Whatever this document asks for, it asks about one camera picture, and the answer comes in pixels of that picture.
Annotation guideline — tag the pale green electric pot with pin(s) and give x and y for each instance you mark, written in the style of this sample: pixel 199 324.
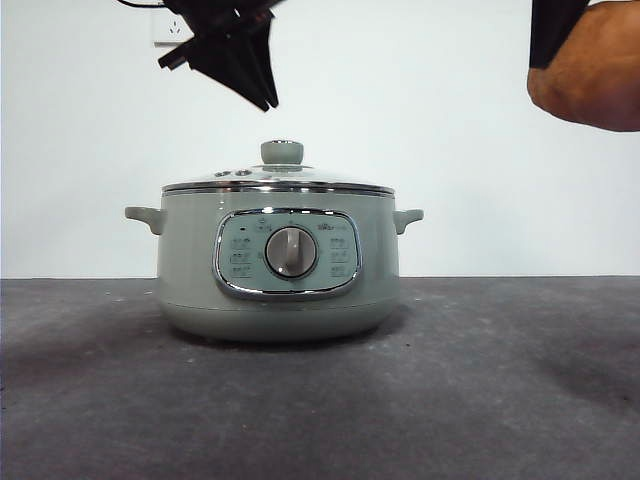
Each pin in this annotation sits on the pale green electric pot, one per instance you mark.
pixel 200 300

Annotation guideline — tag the white wall socket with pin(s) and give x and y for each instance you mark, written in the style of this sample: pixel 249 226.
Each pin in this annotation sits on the white wall socket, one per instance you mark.
pixel 170 31

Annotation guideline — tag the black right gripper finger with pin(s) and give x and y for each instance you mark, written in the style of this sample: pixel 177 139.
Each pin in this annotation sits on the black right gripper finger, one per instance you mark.
pixel 550 30

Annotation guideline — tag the glass lid with green knob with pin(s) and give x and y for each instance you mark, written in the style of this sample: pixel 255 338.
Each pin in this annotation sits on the glass lid with green knob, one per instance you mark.
pixel 282 152

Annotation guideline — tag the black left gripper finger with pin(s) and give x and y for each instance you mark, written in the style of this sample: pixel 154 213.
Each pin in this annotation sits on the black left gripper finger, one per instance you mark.
pixel 267 55
pixel 230 65

